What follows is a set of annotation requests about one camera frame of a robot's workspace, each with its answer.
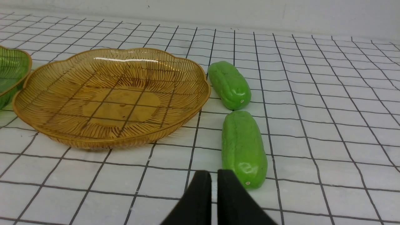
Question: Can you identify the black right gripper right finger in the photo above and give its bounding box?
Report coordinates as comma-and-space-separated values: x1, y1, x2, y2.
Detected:
217, 169, 276, 225

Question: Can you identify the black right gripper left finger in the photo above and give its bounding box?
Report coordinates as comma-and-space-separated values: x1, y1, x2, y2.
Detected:
161, 170, 212, 225

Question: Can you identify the amber ribbed plastic plate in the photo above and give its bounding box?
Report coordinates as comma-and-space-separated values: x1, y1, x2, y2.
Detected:
12, 47, 211, 149

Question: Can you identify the green ribbed plastic plate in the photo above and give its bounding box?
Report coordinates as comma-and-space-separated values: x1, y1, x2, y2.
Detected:
0, 46, 32, 109

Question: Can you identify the green toy cucumber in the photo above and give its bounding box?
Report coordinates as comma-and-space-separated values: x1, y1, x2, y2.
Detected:
207, 61, 252, 111
221, 111, 268, 189

